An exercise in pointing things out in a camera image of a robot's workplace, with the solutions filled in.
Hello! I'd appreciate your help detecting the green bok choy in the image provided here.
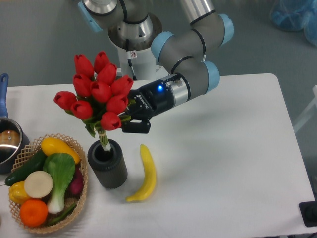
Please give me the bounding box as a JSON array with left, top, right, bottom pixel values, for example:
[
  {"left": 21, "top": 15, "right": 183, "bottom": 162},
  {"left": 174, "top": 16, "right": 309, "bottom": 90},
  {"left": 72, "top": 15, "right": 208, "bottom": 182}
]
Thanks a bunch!
[{"left": 43, "top": 153, "right": 75, "bottom": 214}]

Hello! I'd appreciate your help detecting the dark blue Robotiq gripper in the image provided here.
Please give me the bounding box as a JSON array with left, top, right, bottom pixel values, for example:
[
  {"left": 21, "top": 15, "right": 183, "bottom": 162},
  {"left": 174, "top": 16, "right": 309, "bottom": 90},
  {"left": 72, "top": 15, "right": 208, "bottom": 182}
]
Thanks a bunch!
[{"left": 121, "top": 80, "right": 174, "bottom": 134}]

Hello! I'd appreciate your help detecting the yellow bell pepper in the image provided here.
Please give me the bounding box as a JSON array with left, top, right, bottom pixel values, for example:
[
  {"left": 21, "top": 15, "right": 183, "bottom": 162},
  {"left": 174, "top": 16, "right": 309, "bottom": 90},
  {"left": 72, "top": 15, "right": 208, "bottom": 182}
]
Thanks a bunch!
[{"left": 9, "top": 181, "right": 31, "bottom": 205}]

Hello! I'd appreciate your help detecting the yellow banana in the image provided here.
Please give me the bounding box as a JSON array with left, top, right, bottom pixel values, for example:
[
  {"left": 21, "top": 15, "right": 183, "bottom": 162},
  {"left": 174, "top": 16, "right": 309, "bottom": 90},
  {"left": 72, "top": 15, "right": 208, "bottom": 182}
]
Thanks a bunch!
[{"left": 125, "top": 144, "right": 157, "bottom": 202}]

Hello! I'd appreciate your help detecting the red tulip bouquet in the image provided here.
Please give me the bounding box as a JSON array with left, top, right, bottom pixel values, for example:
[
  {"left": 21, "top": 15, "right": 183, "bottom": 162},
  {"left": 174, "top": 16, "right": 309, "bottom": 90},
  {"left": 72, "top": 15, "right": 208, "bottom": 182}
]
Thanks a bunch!
[{"left": 54, "top": 51, "right": 134, "bottom": 152}]

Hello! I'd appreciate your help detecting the orange fruit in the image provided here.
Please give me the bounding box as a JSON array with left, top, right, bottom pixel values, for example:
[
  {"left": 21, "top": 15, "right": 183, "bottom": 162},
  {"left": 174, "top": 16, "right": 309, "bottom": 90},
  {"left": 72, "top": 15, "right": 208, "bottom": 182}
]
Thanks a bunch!
[{"left": 19, "top": 199, "right": 48, "bottom": 227}]

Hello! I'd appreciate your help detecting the black device at table edge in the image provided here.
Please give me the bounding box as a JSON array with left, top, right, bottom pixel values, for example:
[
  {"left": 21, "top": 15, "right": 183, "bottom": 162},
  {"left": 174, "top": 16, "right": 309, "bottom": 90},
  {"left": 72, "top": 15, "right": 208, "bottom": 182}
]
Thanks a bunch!
[{"left": 299, "top": 201, "right": 317, "bottom": 227}]

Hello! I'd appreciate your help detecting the purple sweet potato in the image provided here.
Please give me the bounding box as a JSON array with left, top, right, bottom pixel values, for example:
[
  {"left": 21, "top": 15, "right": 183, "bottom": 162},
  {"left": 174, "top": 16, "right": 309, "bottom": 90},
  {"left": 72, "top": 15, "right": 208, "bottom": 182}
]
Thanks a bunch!
[{"left": 68, "top": 167, "right": 84, "bottom": 196}]

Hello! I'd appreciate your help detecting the dark green cucumber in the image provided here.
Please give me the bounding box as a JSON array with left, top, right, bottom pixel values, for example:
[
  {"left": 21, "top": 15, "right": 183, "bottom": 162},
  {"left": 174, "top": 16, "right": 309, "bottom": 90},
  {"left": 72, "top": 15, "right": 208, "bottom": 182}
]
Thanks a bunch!
[{"left": 4, "top": 149, "right": 47, "bottom": 186}]

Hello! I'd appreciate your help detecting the dark grey ribbed vase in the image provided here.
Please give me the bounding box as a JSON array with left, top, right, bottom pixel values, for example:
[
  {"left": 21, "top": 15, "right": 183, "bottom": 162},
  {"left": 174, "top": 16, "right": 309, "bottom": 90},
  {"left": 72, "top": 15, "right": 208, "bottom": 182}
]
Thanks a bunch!
[{"left": 88, "top": 139, "right": 128, "bottom": 189}]

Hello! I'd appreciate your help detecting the white frame at right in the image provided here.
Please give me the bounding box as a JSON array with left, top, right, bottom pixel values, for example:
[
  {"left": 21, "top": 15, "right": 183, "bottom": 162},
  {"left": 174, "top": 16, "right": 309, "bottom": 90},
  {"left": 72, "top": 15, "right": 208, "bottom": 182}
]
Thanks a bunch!
[{"left": 293, "top": 85, "right": 317, "bottom": 134}]

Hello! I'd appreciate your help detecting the woven wicker basket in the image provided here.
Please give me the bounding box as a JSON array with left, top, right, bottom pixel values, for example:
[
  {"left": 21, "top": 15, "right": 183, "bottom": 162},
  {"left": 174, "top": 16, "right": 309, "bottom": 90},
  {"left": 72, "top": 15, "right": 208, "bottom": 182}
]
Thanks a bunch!
[{"left": 9, "top": 134, "right": 88, "bottom": 234}]

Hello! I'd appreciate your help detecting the blue plastic bag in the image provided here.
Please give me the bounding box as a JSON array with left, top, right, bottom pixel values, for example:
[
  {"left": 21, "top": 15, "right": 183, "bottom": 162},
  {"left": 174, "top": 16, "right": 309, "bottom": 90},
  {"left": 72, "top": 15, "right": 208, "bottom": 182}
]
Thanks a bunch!
[{"left": 269, "top": 0, "right": 317, "bottom": 46}]

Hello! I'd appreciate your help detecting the yellow squash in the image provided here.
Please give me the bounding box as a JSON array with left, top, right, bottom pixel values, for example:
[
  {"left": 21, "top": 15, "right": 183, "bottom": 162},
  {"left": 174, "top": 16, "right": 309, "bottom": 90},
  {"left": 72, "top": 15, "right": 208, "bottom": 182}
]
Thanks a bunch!
[{"left": 41, "top": 137, "right": 81, "bottom": 165}]

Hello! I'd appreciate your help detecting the green chili pepper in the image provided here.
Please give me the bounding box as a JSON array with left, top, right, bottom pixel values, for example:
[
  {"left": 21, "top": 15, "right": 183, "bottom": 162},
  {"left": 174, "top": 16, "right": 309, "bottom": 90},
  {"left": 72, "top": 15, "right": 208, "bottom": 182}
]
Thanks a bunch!
[{"left": 47, "top": 203, "right": 77, "bottom": 226}]

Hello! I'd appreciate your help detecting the white round radish slice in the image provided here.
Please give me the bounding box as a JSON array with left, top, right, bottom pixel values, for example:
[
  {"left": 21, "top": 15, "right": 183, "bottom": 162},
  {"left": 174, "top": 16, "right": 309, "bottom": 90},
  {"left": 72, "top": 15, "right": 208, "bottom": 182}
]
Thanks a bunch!
[{"left": 24, "top": 171, "right": 53, "bottom": 199}]

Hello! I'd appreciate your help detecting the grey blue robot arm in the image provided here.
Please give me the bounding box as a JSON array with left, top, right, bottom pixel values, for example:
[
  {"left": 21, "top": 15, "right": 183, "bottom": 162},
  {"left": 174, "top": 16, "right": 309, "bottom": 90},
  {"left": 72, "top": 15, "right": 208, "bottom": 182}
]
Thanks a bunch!
[{"left": 78, "top": 0, "right": 234, "bottom": 133}]

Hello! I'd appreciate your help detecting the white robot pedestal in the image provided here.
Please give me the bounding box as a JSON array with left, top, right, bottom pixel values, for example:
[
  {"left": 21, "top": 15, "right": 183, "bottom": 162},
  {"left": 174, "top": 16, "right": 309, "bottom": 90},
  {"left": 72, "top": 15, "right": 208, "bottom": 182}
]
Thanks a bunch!
[{"left": 107, "top": 12, "right": 169, "bottom": 81}]

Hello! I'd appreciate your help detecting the blue handled saucepan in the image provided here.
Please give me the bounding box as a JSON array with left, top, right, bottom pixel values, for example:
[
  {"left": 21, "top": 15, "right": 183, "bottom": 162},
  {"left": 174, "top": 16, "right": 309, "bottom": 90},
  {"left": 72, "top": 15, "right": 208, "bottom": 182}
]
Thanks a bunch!
[{"left": 0, "top": 73, "right": 29, "bottom": 174}]

